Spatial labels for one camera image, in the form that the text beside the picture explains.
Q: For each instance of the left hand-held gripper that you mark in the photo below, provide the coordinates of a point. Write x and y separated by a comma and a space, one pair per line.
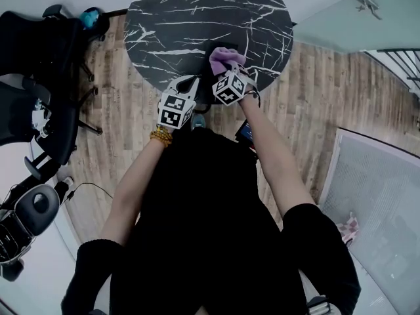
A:
174, 110

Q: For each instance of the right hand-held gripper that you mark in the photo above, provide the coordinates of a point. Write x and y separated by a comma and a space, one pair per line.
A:
229, 89

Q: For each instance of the purple cloth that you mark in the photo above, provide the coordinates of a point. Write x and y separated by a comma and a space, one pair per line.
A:
224, 57

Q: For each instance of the person's right forearm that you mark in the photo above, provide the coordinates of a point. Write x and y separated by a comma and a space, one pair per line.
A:
275, 162

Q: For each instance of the person's left forearm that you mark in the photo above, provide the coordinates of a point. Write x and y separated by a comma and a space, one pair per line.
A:
131, 192

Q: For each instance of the person's teal shoe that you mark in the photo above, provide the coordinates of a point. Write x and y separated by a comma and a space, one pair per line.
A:
198, 122

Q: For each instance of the black waist-mounted screen device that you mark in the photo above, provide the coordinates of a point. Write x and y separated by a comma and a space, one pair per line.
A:
246, 133

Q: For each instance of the round black marble table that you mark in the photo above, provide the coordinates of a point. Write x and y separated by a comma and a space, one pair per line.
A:
183, 18

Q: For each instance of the frosted glass door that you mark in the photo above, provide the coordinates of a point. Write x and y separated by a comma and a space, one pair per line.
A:
354, 21

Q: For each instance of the black office chair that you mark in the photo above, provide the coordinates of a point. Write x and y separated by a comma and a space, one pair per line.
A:
36, 41
59, 133

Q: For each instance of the small white gadget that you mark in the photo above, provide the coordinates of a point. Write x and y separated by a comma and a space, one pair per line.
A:
41, 121

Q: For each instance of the person's black clothing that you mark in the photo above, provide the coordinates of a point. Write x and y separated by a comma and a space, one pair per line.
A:
197, 235

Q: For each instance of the white power strip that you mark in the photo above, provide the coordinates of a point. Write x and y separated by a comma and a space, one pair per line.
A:
66, 182

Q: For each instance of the black metal railing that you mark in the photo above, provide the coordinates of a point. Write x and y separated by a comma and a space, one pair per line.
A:
407, 67

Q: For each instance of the black padded grey-rimmed device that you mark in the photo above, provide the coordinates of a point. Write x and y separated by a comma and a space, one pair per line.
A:
36, 208

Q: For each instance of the pink checkered box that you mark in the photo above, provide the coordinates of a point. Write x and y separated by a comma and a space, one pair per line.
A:
349, 228

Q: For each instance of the white ribbed glass partition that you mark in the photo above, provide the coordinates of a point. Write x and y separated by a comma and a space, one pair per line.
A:
380, 222

